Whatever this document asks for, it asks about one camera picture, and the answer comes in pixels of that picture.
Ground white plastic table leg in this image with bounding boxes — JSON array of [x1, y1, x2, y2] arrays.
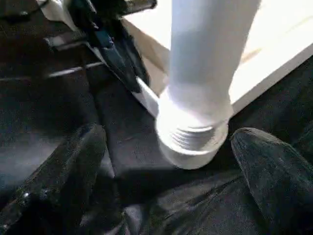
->
[[156, 0, 261, 153]]

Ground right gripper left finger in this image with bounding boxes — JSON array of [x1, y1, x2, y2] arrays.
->
[[0, 123, 108, 235]]

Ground black work mat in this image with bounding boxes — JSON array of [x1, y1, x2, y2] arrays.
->
[[0, 0, 313, 235]]

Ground white plastic table top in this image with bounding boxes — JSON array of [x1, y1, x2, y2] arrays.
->
[[117, 0, 313, 171]]

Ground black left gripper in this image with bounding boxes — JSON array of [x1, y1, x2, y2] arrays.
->
[[67, 0, 158, 94]]

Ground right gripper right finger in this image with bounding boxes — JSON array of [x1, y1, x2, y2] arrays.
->
[[230, 127, 313, 235]]

